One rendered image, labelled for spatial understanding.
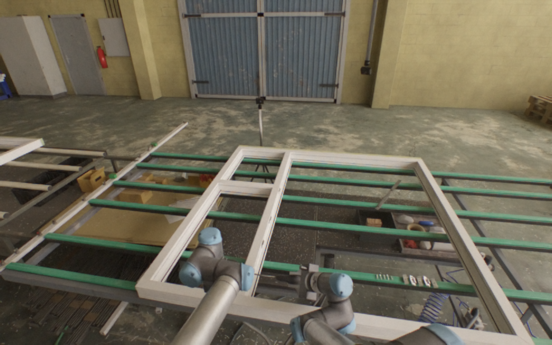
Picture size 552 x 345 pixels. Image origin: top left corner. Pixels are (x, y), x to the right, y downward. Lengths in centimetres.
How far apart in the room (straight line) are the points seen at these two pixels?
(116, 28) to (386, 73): 673
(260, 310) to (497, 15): 760
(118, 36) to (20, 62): 306
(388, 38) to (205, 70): 446
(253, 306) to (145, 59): 751
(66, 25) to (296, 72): 632
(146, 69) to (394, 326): 783
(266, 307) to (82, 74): 936
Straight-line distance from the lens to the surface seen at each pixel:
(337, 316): 103
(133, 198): 240
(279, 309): 116
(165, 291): 129
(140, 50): 821
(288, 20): 716
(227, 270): 86
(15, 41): 1047
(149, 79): 826
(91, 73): 979
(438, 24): 757
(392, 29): 692
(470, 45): 787
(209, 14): 760
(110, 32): 883
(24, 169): 367
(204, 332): 72
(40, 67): 1014
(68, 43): 1002
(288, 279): 124
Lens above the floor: 189
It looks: 29 degrees down
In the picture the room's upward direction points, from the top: straight up
